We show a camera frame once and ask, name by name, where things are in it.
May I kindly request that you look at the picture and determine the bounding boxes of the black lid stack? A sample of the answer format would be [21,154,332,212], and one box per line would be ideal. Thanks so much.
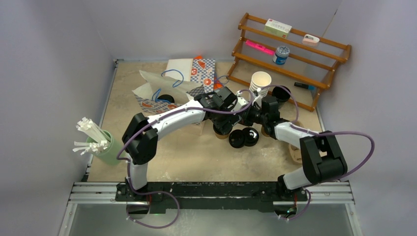
[242,127,259,147]
[229,129,245,148]

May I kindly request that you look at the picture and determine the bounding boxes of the checkered paper bag blue handles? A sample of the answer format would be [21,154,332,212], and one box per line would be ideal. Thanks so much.
[132,70,205,115]

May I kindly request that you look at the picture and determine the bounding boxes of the brown paper cup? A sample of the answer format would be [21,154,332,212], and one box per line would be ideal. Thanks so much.
[215,133,229,140]
[261,126,272,137]

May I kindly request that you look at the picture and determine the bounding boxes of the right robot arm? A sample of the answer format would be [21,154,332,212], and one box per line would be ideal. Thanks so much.
[241,95,348,200]

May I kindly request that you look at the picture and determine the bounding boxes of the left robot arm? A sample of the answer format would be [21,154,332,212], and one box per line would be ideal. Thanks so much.
[122,87,251,201]

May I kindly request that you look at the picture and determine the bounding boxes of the dark paper cup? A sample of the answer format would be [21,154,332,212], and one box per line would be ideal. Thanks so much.
[272,86,291,109]

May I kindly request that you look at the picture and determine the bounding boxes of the stack of flat paper bags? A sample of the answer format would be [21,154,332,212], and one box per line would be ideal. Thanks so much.
[162,57,229,95]

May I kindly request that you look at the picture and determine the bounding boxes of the stack of white paper cups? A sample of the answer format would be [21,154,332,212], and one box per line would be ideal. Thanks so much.
[249,71,272,97]

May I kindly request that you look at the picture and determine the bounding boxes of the black blue marker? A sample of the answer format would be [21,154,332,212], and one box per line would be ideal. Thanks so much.
[294,82,315,90]

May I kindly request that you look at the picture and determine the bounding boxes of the stack of pulp carriers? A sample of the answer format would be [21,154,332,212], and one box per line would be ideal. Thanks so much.
[288,121,308,166]

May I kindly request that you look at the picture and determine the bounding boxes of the wooden shelf rack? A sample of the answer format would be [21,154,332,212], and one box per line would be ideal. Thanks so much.
[227,12,352,112]

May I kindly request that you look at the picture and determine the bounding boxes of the blue white jar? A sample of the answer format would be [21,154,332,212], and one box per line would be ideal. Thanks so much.
[273,46,290,65]

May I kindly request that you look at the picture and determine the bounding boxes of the pink highlighter pen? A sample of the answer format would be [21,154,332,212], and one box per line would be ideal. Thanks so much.
[245,40,275,56]

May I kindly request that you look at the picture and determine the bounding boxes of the white pink small device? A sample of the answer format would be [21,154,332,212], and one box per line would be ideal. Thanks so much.
[302,34,320,47]

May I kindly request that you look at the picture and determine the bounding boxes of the white green box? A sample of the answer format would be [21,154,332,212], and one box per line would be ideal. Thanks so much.
[264,19,292,38]

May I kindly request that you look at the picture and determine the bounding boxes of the wrapped white straws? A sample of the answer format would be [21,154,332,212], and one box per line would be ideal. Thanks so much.
[72,117,111,155]

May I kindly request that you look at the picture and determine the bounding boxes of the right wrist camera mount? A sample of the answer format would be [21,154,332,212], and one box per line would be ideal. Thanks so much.
[253,88,263,106]

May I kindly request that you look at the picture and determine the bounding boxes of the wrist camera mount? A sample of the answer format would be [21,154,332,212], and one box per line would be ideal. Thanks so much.
[232,91,248,112]
[253,88,263,106]

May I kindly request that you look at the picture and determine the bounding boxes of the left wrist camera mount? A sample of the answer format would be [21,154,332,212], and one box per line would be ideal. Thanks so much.
[232,91,248,112]

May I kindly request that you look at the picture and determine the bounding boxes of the black aluminium base frame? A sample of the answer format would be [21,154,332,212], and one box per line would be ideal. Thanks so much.
[69,181,354,217]

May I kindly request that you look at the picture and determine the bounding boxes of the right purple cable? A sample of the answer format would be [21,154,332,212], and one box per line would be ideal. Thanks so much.
[257,85,376,222]

